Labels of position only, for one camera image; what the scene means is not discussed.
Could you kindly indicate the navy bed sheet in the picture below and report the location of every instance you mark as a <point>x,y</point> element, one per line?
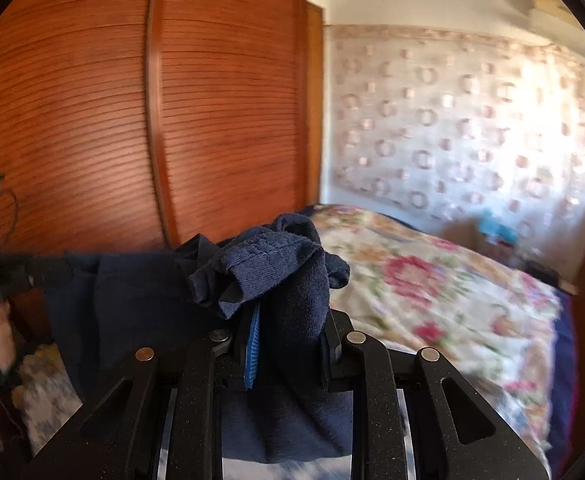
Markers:
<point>564,375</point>

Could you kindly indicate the blue and white floral sheet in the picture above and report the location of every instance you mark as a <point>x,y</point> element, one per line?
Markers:
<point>47,400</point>

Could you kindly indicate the blue plastic bag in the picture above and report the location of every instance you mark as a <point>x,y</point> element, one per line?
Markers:
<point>497,227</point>

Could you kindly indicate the floral quilt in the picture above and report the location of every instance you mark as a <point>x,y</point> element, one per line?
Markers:
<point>447,320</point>

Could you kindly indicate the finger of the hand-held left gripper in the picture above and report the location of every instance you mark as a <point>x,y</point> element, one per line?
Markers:
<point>50,269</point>

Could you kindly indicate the navy printed t-shirt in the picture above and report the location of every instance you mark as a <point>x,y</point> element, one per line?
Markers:
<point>137,320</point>

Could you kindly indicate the circle patterned sheer curtain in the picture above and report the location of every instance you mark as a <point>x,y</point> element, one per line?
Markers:
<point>452,125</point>

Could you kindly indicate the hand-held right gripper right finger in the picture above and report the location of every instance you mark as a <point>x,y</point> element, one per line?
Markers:
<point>372,385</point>

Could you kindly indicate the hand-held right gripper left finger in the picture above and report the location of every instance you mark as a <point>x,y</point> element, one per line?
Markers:
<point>252,355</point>

